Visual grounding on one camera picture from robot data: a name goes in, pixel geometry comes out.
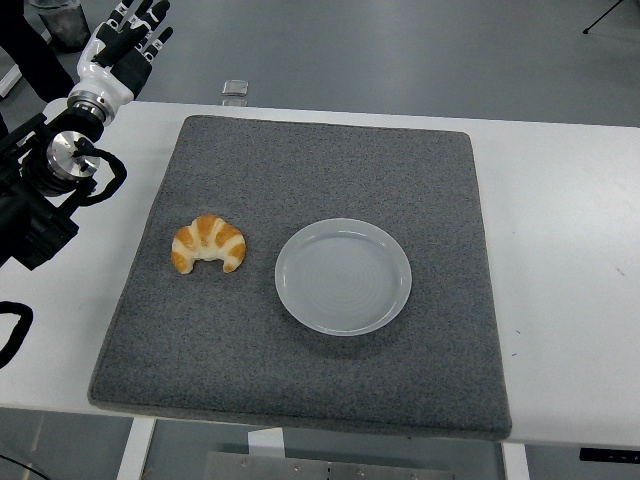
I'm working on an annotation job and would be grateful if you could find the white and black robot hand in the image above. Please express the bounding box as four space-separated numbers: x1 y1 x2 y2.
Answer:
67 0 175 110

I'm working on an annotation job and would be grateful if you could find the golden croissant bread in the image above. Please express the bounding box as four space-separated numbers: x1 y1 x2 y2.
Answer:
170 214 248 275

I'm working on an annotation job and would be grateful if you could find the round grey plate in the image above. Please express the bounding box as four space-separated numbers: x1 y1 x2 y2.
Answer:
274 217 414 336

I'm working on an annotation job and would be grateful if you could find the grey metal plate with screws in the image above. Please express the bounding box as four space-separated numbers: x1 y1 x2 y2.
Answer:
204 451 456 480

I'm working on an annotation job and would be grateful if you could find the grey waste bin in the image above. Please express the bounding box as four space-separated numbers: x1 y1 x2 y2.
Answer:
37 0 94 54

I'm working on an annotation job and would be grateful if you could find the person's leg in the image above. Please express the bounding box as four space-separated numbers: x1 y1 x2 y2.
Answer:
0 0 76 104

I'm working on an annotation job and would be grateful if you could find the white floor stand base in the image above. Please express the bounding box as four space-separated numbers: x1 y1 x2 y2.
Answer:
0 64 22 99

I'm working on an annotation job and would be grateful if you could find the grey felt mat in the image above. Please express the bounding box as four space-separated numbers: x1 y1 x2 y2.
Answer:
87 114 514 442

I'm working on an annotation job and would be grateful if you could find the white table leg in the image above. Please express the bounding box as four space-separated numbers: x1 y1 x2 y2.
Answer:
502 442 531 480
115 417 156 480
247 427 286 459

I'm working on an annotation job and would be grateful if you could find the black tripod leg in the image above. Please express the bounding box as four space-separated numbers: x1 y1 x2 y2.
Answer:
582 0 640 35

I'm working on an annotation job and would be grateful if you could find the black table control panel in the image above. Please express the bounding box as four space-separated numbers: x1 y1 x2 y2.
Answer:
579 447 640 462

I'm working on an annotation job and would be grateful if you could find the black floor cable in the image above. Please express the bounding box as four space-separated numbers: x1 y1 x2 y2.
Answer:
0 453 46 480

